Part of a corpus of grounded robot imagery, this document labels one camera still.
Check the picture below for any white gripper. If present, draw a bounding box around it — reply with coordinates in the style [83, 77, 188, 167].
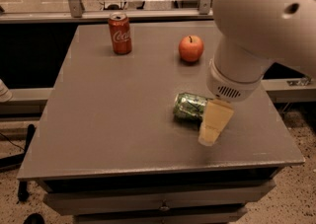
[198, 58, 264, 146]

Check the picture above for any green soda can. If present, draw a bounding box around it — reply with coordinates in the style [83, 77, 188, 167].
[173, 93, 208, 121]

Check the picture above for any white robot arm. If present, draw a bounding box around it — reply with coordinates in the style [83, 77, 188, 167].
[198, 0, 316, 146]

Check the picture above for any red Coca-Cola can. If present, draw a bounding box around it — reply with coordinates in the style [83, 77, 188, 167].
[108, 12, 132, 54]

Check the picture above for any red apple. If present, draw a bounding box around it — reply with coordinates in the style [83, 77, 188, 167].
[178, 36, 204, 63]

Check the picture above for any metal drawer knob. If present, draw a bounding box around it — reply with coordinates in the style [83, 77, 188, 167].
[159, 202, 170, 212]

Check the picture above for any grey cabinet drawer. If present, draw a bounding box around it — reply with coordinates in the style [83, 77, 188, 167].
[43, 180, 276, 215]

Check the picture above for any black chair base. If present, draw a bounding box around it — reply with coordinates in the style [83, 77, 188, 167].
[0, 124, 36, 202]

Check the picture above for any white object at left edge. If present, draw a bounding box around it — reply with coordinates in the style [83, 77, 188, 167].
[0, 79, 13, 103]

